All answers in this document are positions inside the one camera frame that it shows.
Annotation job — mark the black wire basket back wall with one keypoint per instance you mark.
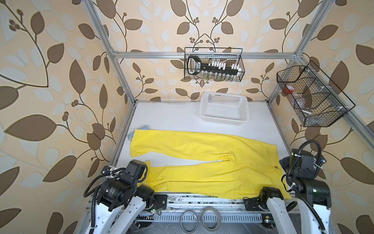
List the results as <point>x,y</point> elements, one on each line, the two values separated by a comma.
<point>230,55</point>

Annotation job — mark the red item in basket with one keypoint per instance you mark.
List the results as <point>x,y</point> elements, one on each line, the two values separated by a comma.
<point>289,89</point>

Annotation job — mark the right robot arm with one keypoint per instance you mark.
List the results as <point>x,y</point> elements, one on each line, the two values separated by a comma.
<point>312,196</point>

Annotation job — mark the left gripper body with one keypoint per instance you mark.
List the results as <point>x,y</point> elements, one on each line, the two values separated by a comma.
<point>134,185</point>

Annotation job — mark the black wire basket wall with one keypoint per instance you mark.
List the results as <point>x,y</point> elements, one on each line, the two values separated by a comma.
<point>230,55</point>
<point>318,101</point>

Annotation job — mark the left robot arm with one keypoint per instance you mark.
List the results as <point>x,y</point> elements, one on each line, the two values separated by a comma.
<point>118,197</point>

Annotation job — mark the black wire basket right wall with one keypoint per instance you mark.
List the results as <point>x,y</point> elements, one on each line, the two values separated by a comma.
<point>318,101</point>

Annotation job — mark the grey tape roll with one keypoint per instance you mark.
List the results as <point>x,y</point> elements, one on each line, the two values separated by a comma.
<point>211,219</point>

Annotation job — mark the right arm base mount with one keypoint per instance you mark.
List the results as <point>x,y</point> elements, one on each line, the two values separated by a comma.
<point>252,204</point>

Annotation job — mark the black socket set holder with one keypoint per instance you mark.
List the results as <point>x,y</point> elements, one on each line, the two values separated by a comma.
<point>196,65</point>

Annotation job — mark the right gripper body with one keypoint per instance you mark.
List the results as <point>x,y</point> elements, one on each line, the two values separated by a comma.
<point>285,164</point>

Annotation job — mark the white plastic basket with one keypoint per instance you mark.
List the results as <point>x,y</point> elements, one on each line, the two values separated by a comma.
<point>224,108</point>

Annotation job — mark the yellow trousers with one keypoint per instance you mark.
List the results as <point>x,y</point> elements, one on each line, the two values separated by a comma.
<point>229,167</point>

